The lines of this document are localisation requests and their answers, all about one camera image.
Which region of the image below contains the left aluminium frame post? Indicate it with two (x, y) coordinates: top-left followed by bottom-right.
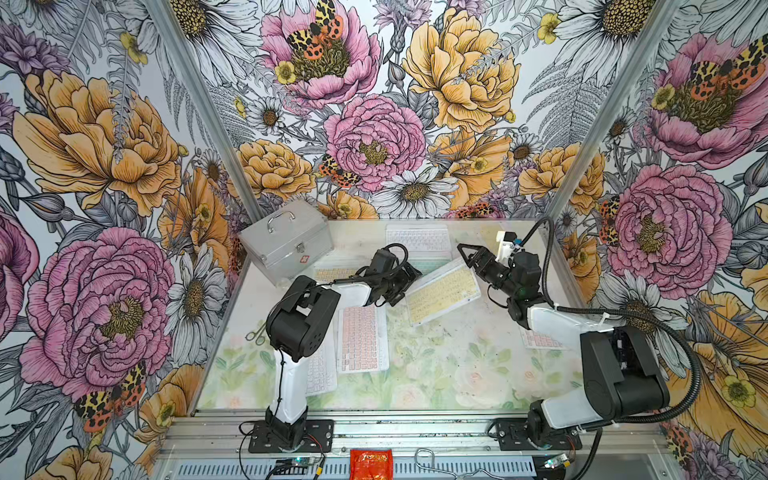
(147, 1), (265, 223)

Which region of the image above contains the aluminium front rail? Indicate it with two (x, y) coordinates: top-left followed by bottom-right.
(158, 410), (667, 460)

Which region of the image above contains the white keyboard near left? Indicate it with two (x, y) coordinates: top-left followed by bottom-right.
(306, 331), (338, 396)

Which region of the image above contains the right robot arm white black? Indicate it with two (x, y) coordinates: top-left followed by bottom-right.
(457, 243), (670, 447)

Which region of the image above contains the aluminium frame post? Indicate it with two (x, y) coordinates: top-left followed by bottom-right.
(546, 0), (683, 218)
(147, 1), (265, 223)

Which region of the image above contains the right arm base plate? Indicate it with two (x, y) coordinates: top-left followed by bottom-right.
(486, 417), (583, 452)

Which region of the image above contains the silver metal case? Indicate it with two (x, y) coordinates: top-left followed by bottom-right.
(239, 200), (333, 285)

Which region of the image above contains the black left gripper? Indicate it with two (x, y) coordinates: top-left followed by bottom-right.
(382, 262), (424, 307)

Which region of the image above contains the white keyboard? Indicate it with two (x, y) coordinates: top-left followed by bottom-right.
(385, 224), (452, 259)
(306, 331), (338, 396)

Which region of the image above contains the pink keyboard right edge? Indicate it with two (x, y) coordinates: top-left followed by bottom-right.
(520, 329), (567, 351)

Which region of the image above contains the pink keyboard upright near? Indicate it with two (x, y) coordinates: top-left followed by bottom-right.
(336, 305), (390, 375)

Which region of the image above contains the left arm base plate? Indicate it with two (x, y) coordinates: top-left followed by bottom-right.
(247, 420), (335, 454)

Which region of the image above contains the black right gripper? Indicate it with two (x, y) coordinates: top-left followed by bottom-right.
(456, 244), (519, 297)

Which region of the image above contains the black corrugated cable right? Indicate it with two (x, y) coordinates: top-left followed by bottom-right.
(519, 217), (703, 425)

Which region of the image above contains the white keyboard far centre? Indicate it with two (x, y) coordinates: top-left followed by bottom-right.
(385, 224), (452, 259)

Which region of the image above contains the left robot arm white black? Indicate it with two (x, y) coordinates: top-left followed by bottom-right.
(265, 243), (422, 451)

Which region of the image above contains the right aluminium frame post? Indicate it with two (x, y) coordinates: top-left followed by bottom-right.
(546, 0), (683, 218)

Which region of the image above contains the red packet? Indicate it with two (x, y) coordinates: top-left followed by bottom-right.
(349, 449), (394, 480)

